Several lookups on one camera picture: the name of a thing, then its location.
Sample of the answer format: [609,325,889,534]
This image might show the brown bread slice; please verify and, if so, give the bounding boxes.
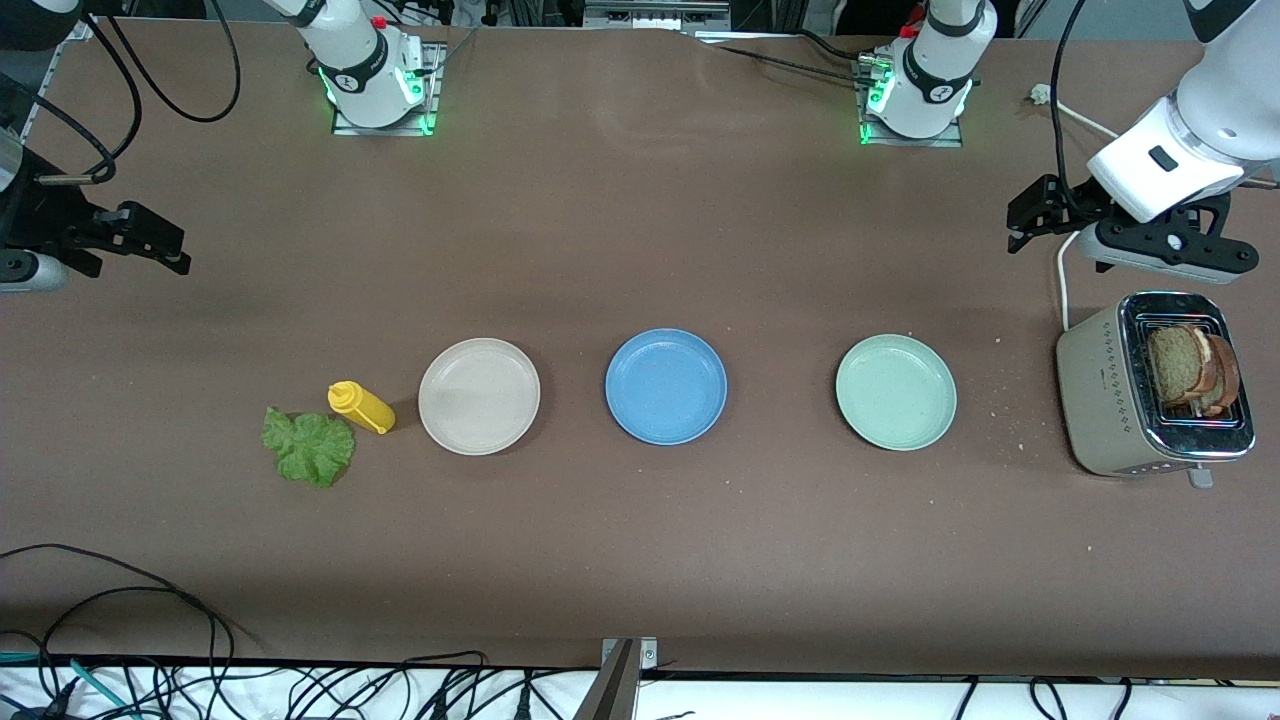
[1195,330,1243,419]
[1147,325,1216,406]

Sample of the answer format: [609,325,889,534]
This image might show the green lettuce leaf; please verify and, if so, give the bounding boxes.
[261,405,357,489]

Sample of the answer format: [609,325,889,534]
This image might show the yellow mustard squeeze bottle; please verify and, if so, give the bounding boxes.
[327,380,396,436]

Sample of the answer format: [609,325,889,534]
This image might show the light green round plate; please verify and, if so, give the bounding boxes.
[835,334,958,452]

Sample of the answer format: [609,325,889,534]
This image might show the beige round plate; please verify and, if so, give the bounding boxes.
[418,338,542,457]

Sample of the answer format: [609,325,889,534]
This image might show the blue round plate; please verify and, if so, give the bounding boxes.
[605,327,728,446]

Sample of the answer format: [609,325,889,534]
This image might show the beige chrome toaster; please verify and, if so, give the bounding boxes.
[1055,290,1257,490]

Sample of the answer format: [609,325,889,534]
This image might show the grey aluminium profile leg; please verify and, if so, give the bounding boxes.
[572,640,641,720]

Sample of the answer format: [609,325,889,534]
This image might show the white toaster power cord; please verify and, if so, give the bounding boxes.
[1030,84,1121,333]

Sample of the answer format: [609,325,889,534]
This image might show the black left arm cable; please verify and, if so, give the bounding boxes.
[1050,0,1093,216]

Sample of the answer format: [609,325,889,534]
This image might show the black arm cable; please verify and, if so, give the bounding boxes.
[0,0,242,187]
[1050,0,1093,216]

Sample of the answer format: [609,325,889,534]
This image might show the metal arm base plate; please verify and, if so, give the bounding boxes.
[332,42,442,137]
[855,55,966,149]

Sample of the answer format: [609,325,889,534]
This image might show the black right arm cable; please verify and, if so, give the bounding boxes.
[0,0,242,187]

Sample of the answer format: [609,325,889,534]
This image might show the aluminium frame rail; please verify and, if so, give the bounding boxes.
[20,20,96,141]

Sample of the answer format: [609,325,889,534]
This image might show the black table cable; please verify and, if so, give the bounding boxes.
[700,40,869,86]

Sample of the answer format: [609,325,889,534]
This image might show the black looping floor cable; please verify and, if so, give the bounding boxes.
[0,544,237,691]

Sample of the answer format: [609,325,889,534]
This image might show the metal frame piece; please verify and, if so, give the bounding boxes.
[583,0,733,31]

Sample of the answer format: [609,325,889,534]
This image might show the teal cable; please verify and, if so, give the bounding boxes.
[0,650,131,717]

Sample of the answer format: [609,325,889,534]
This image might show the black floor cable bundle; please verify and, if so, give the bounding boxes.
[0,650,601,720]

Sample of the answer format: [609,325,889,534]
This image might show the black hanging cables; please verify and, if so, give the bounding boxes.
[955,677,1133,720]

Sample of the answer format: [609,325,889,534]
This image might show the silver metal table bracket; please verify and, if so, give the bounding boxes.
[600,637,659,671]

